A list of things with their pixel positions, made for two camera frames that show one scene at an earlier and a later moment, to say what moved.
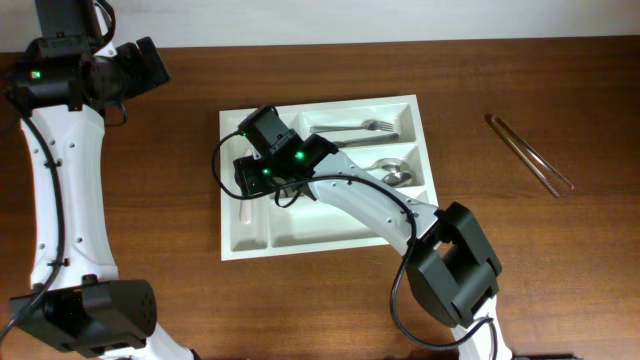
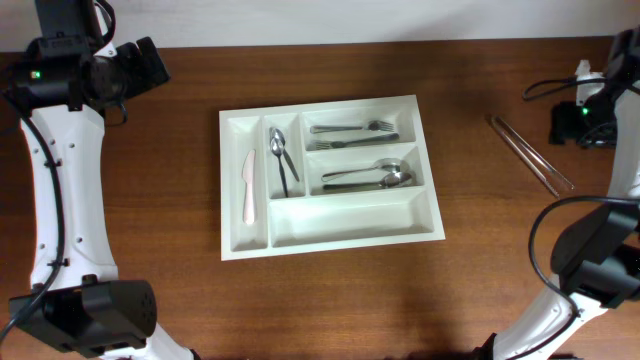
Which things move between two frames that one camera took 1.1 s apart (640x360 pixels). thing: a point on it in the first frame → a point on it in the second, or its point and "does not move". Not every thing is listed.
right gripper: x=246 y=174 → x=562 y=127
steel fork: x=367 y=139 does not move
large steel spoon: x=389 y=164 does not move
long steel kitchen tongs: x=544 y=172 does not move
